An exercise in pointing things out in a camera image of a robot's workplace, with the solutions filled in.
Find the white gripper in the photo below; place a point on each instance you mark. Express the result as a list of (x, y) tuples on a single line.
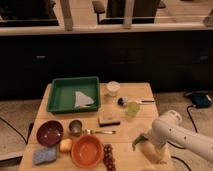
[(154, 154)]

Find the green pepper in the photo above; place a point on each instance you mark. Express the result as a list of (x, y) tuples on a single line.
[(139, 139)]

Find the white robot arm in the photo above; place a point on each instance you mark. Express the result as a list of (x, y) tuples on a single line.
[(167, 128)]

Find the green plastic cup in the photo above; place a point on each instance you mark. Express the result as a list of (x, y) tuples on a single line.
[(132, 109)]

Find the white paper cup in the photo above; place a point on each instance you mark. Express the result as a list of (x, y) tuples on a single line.
[(112, 88)]

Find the small metal cup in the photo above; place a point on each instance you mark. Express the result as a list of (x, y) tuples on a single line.
[(75, 127)]

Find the white folded paper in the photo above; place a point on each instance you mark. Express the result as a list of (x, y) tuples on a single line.
[(82, 100)]

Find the dark grape bunch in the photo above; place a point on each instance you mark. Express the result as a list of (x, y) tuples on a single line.
[(108, 159)]

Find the black round brush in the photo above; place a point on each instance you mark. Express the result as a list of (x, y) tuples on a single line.
[(124, 101)]

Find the orange bowl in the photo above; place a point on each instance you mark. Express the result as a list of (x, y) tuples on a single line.
[(87, 151)]

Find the blue black floor device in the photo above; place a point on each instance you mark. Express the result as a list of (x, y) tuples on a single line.
[(200, 99)]

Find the metal fork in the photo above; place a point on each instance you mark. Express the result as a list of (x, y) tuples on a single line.
[(87, 131)]

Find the blue sponge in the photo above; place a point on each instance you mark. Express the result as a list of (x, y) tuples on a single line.
[(44, 155)]

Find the dark purple bowl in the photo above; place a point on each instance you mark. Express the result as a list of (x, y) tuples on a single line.
[(50, 133)]

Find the green plastic tray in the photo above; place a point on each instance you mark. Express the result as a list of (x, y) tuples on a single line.
[(62, 94)]

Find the black office chair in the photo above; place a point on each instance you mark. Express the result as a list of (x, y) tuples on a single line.
[(127, 12)]

